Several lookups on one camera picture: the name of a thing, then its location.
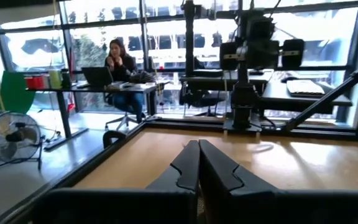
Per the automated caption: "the black open laptop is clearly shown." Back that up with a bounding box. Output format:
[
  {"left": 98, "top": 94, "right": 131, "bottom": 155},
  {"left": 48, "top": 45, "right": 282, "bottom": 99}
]
[{"left": 81, "top": 66, "right": 115, "bottom": 88}]

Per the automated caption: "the black arched cable loop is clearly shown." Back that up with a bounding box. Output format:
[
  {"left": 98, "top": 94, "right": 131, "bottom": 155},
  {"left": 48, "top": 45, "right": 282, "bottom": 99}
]
[{"left": 102, "top": 129, "right": 127, "bottom": 149}]

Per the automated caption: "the black office chair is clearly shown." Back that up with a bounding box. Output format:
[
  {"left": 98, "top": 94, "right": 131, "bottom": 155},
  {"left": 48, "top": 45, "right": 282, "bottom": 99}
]
[{"left": 180, "top": 82, "right": 229, "bottom": 118}]

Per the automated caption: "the grey desk with keyboard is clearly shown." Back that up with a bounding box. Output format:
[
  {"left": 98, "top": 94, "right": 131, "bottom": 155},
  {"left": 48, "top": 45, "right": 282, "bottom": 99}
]
[{"left": 261, "top": 79, "right": 353, "bottom": 114}]

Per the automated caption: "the dark bottle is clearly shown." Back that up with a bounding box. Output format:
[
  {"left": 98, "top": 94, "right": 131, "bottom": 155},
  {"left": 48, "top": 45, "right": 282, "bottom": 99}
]
[{"left": 60, "top": 68, "right": 73, "bottom": 88}]

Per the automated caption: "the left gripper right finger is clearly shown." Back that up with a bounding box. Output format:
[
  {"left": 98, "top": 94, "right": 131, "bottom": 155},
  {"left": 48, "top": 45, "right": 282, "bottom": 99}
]
[{"left": 198, "top": 139, "right": 278, "bottom": 197}]

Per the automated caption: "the black office desk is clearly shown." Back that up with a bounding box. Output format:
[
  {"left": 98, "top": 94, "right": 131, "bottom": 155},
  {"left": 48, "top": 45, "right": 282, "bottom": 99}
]
[{"left": 26, "top": 81, "right": 171, "bottom": 149}]

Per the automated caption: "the green round board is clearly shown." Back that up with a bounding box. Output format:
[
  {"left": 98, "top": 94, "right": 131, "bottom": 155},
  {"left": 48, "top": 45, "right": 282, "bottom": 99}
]
[{"left": 0, "top": 70, "right": 37, "bottom": 114}]

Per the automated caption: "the grey swivel office chair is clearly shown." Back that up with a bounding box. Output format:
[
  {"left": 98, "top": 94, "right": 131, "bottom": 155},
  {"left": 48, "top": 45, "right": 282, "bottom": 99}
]
[{"left": 104, "top": 91, "right": 147, "bottom": 131}]

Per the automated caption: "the computer keyboard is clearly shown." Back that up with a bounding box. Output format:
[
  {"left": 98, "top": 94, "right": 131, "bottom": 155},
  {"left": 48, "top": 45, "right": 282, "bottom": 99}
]
[{"left": 286, "top": 80, "right": 326, "bottom": 96}]

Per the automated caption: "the light green cup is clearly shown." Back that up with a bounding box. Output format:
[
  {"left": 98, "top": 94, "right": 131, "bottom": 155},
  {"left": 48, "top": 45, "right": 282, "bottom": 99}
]
[{"left": 48, "top": 69, "right": 62, "bottom": 90}]

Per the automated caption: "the black floor fan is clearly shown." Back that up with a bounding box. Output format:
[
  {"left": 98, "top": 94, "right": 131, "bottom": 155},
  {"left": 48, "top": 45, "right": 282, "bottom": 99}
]
[{"left": 0, "top": 111, "right": 43, "bottom": 171}]

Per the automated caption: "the black vertical pole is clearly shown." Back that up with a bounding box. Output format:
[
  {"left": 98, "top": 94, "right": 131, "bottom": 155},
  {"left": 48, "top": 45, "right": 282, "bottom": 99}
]
[{"left": 181, "top": 0, "right": 203, "bottom": 77}]

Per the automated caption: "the red canister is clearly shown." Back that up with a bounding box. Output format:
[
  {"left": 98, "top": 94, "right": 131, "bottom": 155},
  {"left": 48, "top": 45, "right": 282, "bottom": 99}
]
[
  {"left": 37, "top": 74, "right": 50, "bottom": 90},
  {"left": 25, "top": 75, "right": 39, "bottom": 90}
]

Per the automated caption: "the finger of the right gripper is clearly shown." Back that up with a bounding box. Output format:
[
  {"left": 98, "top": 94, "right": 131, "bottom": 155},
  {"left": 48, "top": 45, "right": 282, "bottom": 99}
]
[
  {"left": 263, "top": 43, "right": 278, "bottom": 68},
  {"left": 248, "top": 43, "right": 264, "bottom": 68}
]

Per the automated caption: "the grey office desk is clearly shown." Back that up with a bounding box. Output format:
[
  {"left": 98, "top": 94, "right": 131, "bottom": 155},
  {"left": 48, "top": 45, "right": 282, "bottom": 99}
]
[{"left": 178, "top": 68, "right": 275, "bottom": 94}]

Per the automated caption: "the person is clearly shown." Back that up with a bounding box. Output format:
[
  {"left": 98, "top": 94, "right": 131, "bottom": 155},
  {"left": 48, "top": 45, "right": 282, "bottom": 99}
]
[{"left": 104, "top": 38, "right": 146, "bottom": 123}]

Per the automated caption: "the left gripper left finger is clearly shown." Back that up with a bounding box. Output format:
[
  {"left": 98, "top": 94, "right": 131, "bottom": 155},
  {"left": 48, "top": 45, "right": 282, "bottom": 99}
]
[{"left": 146, "top": 139, "right": 201, "bottom": 192}]

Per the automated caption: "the black striped bag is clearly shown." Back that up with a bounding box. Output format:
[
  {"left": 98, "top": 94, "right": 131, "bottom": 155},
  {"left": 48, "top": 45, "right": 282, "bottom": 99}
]
[{"left": 128, "top": 70, "right": 157, "bottom": 84}]

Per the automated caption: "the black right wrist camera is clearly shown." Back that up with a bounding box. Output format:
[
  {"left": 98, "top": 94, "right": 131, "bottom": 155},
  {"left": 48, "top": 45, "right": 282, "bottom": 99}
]
[{"left": 240, "top": 11, "right": 275, "bottom": 41}]

